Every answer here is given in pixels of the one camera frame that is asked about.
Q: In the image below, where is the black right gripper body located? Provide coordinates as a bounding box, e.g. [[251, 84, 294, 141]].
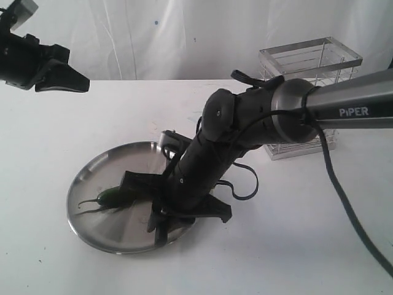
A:
[[157, 171, 224, 209]]

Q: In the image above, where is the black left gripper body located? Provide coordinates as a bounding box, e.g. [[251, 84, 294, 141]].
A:
[[1, 33, 69, 90]]

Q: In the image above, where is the green chili pepper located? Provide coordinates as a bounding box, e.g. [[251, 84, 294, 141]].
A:
[[76, 186, 136, 216]]

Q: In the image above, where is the black-handled serrated knife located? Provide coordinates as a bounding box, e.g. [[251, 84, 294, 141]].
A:
[[155, 215, 170, 248]]

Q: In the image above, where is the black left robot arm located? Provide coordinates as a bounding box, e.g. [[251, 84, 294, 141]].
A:
[[1, 33, 90, 93]]

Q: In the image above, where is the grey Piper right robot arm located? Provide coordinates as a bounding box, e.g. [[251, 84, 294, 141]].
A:
[[120, 69, 392, 228]]

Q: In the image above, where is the round stainless steel plate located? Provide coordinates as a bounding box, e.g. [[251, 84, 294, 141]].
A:
[[66, 141, 197, 254]]

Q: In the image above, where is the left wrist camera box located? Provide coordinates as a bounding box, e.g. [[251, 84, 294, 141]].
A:
[[1, 0, 39, 31]]

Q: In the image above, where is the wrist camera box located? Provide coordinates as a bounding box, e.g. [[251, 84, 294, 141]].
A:
[[159, 130, 192, 154], [1, 0, 39, 31]]

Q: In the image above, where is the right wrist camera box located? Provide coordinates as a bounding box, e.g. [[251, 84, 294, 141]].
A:
[[159, 130, 192, 154]]

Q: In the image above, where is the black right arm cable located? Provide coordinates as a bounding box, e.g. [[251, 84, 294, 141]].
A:
[[196, 69, 393, 274]]

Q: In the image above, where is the steel wire utensil holder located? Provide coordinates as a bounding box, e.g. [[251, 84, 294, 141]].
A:
[[259, 37, 363, 160]]

